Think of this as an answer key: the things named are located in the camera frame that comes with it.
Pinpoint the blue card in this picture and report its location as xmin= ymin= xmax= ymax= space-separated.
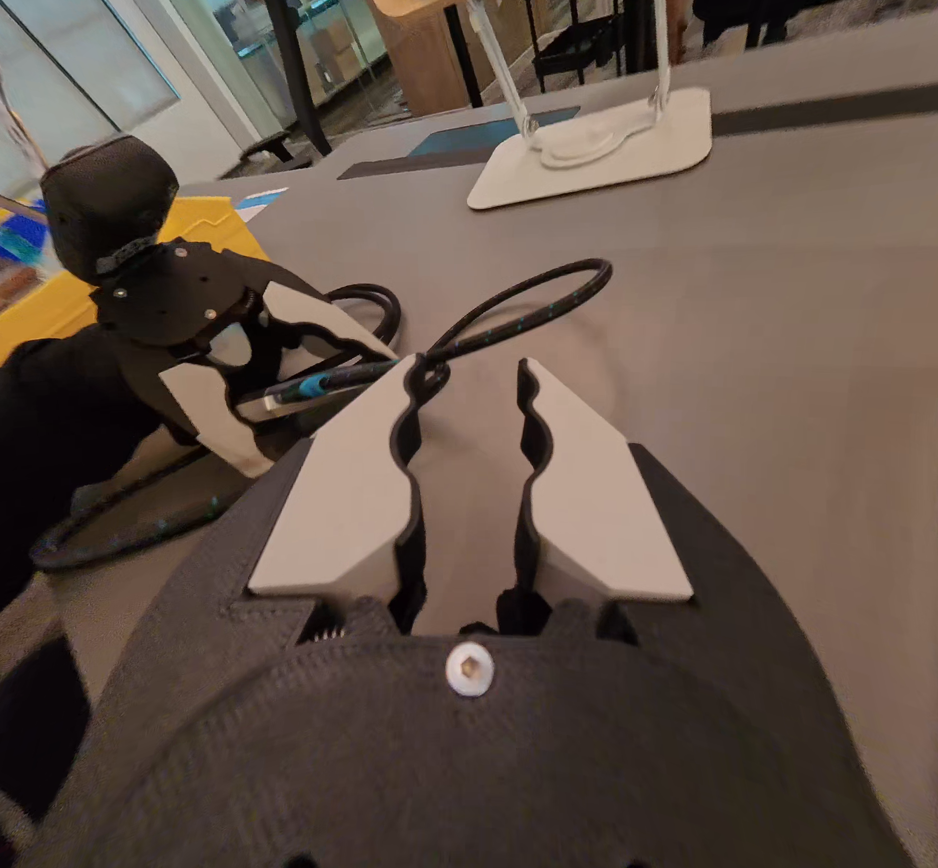
xmin=0 ymin=212 xmax=46 ymax=264

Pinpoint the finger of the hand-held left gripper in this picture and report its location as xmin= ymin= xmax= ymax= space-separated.
xmin=157 ymin=361 xmax=294 ymax=479
xmin=256 ymin=280 xmax=401 ymax=379

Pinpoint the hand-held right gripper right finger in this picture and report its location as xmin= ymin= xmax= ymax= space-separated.
xmin=514 ymin=358 xmax=695 ymax=605

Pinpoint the brown cabinet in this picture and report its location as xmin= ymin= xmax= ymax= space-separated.
xmin=364 ymin=0 xmax=488 ymax=117

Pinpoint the black floor stand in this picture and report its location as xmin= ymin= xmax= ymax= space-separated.
xmin=238 ymin=0 xmax=334 ymax=173

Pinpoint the yellow plastic bin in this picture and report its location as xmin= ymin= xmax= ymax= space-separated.
xmin=0 ymin=195 xmax=274 ymax=363

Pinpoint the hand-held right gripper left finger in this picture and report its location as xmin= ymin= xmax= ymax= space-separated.
xmin=248 ymin=353 xmax=429 ymax=604

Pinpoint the green-plug braided hdmi cable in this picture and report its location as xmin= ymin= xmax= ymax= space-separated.
xmin=29 ymin=258 xmax=614 ymax=572

